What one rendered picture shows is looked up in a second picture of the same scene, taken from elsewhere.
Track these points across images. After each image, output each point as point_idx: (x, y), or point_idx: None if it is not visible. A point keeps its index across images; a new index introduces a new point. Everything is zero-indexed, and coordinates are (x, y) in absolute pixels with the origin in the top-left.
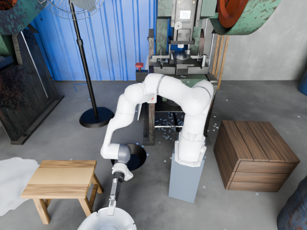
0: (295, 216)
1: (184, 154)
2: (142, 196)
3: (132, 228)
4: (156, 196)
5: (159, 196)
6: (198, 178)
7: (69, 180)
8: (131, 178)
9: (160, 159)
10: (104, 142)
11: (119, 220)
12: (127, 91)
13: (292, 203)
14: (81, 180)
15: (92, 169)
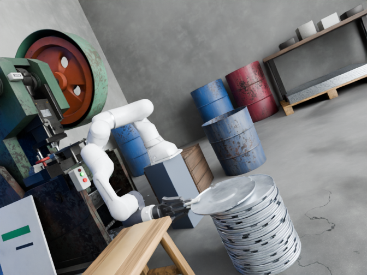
0: (229, 149)
1: (169, 148)
2: (185, 248)
3: (217, 185)
4: (190, 237)
5: (191, 234)
6: (188, 174)
7: (138, 236)
8: (156, 264)
9: None
10: (113, 195)
11: (207, 194)
12: (96, 125)
13: (222, 150)
14: (144, 227)
15: (136, 224)
